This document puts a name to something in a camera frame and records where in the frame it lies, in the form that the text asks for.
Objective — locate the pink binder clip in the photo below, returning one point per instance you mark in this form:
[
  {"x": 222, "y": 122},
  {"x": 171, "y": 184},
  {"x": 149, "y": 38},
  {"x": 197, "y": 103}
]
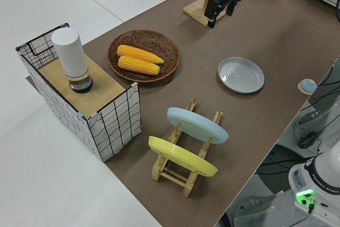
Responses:
[
  {"x": 94, "y": 116},
  {"x": 134, "y": 85}
]

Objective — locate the yellow plate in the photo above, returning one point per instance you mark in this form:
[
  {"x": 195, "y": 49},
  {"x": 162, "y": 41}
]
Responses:
[{"x": 183, "y": 158}]

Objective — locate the gray plate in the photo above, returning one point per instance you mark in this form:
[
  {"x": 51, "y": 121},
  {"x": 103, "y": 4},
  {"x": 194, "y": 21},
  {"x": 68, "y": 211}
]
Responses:
[{"x": 240, "y": 75}]

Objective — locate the blue bell wooden base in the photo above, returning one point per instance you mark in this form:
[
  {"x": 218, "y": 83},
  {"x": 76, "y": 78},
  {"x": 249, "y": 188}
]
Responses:
[{"x": 308, "y": 84}]

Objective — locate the brown wicker basket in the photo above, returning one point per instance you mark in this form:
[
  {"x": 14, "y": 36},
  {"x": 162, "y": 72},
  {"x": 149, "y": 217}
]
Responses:
[{"x": 148, "y": 38}]

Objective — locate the light wooden board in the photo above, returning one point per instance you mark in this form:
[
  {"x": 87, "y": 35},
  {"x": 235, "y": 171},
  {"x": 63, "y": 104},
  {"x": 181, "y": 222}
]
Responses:
[{"x": 106, "y": 91}]

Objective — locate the white cylinder glass base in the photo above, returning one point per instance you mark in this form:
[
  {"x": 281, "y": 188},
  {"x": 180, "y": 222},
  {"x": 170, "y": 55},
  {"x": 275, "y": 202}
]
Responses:
[{"x": 70, "y": 51}]

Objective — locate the yellow corn cob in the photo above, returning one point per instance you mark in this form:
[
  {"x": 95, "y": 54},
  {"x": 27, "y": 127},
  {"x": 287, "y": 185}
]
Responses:
[
  {"x": 138, "y": 65},
  {"x": 138, "y": 53}
]

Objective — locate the brown table mat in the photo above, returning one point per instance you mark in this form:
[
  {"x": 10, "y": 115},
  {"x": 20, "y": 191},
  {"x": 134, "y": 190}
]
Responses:
[{"x": 265, "y": 38}]

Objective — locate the light blue plate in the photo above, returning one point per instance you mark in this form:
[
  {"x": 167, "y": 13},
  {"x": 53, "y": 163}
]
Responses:
[{"x": 196, "y": 126}]

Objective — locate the wooden plate rack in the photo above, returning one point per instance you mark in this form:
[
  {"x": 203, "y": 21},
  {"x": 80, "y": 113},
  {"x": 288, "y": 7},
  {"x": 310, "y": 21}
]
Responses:
[{"x": 157, "y": 173}]

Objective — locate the blue binder clip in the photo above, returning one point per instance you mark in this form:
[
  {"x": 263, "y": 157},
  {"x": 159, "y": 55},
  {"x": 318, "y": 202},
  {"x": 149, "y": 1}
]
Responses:
[{"x": 80, "y": 115}]

